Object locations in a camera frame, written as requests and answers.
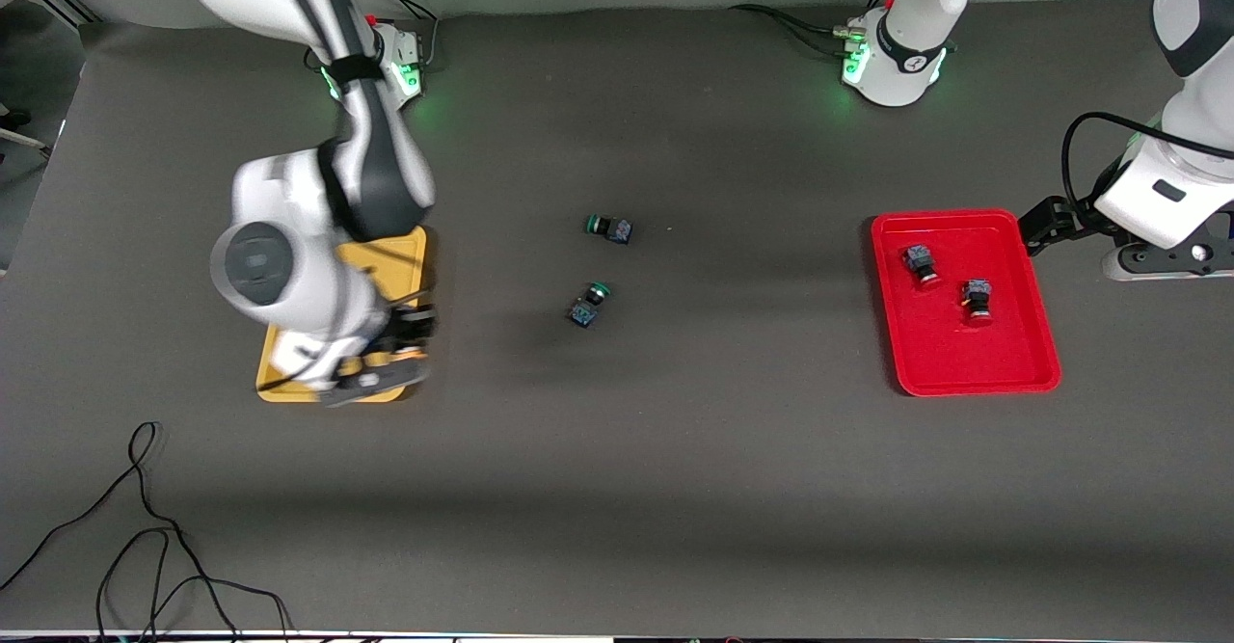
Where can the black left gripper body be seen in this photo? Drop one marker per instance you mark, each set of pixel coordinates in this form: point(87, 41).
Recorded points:
point(1072, 218)

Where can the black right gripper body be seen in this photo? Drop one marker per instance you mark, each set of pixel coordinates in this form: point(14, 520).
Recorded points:
point(403, 333)

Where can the red push button switch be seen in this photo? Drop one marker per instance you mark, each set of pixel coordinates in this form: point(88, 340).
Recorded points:
point(978, 300)
point(921, 265)

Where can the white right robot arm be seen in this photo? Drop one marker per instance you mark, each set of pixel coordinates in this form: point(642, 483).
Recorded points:
point(357, 171)

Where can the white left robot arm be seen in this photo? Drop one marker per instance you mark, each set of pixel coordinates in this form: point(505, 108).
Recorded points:
point(1171, 190)

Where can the yellow plastic tray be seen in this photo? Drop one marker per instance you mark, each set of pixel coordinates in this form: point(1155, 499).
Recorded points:
point(400, 257)

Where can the red plastic tray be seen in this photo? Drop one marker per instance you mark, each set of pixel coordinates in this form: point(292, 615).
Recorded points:
point(964, 354)

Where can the dark grey table mat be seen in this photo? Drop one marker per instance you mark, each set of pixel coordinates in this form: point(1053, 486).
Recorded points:
point(617, 527)

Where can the green push button switch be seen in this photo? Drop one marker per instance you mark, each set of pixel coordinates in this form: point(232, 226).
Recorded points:
point(609, 228)
point(590, 304)

